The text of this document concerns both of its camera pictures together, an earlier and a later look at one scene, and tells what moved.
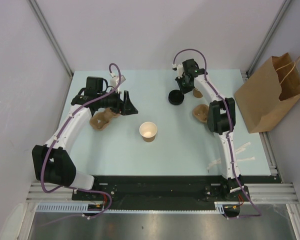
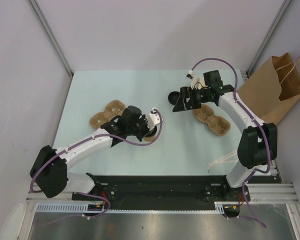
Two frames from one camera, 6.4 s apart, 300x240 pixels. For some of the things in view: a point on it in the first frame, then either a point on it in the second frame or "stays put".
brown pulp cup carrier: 100,120 stays put
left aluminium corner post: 37,12 stays put
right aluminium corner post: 255,62 stays put
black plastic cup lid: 176,97 stays put
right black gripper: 183,90 to 185,92
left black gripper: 124,107 to 144,120
